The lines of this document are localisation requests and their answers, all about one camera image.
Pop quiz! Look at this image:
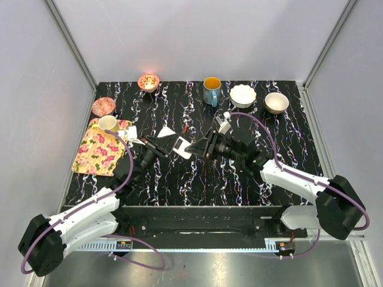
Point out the white scalloped bowl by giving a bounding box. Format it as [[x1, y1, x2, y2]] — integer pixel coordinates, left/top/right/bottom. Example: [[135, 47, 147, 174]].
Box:
[[229, 84, 257, 108]]

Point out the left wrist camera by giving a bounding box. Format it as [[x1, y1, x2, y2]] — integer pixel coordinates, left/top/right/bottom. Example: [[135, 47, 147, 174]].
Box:
[[117, 126, 139, 142]]

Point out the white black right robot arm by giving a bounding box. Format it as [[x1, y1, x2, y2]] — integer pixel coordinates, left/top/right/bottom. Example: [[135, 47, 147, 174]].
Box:
[[185, 129, 366, 240]]

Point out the blue mug yellow inside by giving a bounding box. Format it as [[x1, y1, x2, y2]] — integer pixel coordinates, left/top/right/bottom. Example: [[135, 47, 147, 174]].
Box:
[[203, 77, 221, 108]]

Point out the white red remote control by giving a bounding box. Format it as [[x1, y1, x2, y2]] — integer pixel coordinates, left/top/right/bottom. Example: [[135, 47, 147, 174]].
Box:
[[173, 137, 192, 160]]

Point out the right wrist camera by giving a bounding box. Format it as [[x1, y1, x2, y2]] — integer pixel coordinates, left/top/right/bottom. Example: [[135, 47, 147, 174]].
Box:
[[215, 112, 231, 135]]

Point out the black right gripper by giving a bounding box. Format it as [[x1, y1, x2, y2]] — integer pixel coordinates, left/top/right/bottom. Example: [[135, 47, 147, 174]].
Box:
[[185, 128, 244, 162]]

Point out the cream round bowl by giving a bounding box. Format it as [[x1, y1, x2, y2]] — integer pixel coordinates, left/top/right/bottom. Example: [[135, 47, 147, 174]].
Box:
[[265, 92, 290, 115]]

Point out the floral pink tray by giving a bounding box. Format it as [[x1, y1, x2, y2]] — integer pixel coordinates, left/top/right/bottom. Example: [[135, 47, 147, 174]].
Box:
[[72, 118, 125, 176]]

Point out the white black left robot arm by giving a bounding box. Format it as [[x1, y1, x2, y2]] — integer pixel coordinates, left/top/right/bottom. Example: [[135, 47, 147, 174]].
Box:
[[18, 126, 179, 277]]

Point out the black mounting base plate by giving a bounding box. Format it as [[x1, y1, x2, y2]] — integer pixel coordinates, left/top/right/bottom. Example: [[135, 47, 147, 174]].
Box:
[[113, 206, 308, 252]]

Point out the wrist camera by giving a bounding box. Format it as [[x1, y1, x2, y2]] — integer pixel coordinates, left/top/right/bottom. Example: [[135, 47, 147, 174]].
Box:
[[117, 126, 139, 142], [215, 112, 231, 135]]

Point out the red patterned saucer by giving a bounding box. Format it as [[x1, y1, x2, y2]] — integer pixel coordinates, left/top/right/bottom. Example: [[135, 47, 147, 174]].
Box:
[[91, 97, 116, 117]]

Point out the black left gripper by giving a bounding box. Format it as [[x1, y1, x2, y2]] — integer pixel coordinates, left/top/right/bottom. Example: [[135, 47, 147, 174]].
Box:
[[135, 134, 180, 184]]

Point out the red patterned small bowl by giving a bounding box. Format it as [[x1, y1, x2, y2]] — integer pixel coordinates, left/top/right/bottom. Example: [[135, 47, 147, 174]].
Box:
[[138, 73, 160, 93]]

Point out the cream yellow cup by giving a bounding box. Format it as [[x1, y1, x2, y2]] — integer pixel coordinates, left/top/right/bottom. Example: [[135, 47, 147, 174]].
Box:
[[98, 115, 119, 139]]

